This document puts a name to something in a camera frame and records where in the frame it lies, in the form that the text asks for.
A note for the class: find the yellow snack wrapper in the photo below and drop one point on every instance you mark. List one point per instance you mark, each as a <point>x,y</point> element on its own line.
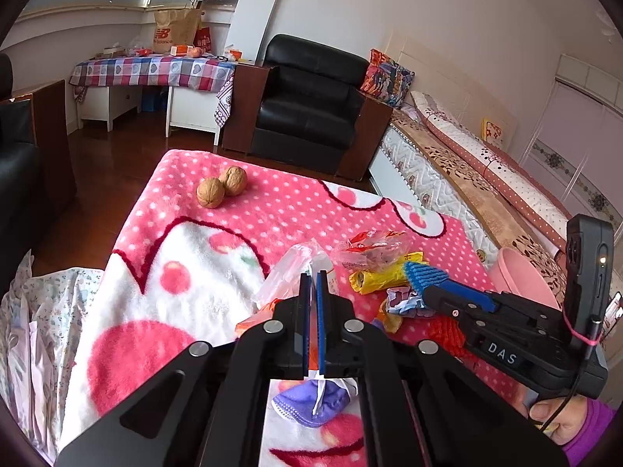
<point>384,277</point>

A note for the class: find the colourful patterned pillow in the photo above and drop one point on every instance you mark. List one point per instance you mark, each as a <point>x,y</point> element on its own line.
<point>387,78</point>

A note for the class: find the walnut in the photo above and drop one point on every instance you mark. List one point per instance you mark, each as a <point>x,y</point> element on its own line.
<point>233,180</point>
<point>211,193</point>

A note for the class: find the person's right forearm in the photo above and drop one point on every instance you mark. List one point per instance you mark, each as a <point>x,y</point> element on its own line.
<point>594,430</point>

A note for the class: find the clear plastic wrapper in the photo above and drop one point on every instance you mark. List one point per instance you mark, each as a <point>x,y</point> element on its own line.
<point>289,272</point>

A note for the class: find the yellow pillow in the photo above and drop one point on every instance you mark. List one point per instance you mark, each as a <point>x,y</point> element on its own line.
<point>492,131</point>

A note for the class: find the floral cloth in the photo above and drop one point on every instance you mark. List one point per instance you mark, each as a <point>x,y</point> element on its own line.
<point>39,331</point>

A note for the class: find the wooden side table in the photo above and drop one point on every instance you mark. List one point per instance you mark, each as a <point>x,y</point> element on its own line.
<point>46,141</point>

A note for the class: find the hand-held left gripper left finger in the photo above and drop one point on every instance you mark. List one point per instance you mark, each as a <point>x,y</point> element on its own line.
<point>305,331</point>

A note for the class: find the cream headboard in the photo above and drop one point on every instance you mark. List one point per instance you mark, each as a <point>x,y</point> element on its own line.
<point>457,73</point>

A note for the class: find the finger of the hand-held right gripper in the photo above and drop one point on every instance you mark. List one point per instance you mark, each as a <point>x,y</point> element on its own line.
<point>418,275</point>
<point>452,309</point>

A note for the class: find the red printed snack wrapper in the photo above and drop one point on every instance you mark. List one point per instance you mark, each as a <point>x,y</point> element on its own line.
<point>370,248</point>

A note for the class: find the blue item under desk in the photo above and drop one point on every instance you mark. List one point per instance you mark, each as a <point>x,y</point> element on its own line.
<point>153,99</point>

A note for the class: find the pink plastic bin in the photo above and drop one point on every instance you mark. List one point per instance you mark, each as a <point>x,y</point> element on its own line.
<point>521,272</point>

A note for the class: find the brown paper bag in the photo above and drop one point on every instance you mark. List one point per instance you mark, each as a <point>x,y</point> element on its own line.
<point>175,31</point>

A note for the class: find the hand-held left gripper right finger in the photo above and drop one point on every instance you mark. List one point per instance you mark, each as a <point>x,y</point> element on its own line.
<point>321,331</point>

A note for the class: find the purple face mask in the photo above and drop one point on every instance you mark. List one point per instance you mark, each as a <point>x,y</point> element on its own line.
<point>301,399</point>

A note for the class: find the purple white candy wrapper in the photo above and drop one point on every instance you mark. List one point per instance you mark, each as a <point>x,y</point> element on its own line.
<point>404,299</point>

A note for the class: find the person's right hand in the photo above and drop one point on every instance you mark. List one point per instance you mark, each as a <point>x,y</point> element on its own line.
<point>559,416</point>

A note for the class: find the pink dotted fleece blanket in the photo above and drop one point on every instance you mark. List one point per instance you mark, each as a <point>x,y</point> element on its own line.
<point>292,214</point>

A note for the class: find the orange box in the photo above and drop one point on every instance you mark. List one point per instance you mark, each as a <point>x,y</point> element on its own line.
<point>182,49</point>

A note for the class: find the white wardrobe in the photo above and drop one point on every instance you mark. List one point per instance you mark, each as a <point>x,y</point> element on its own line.
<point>574,121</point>

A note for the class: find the red mesh bag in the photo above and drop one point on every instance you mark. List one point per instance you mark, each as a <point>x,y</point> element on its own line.
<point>445,338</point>

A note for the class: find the black leather sofa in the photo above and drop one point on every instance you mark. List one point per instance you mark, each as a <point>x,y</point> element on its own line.
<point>14,155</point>

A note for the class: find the rolled pink dotted quilt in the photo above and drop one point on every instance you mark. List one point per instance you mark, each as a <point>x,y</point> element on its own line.
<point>491,155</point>

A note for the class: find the black leather armchair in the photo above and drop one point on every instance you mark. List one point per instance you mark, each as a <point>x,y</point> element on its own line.
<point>306,102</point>

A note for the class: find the brown leaf-pattern blanket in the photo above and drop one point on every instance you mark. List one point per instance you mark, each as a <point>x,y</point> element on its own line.
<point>467,170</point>

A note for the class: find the white desk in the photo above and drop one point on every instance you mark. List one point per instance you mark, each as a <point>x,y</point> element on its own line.
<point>117,102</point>

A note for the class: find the checkered tablecloth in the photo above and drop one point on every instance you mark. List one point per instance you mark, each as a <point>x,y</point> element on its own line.
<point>146,70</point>

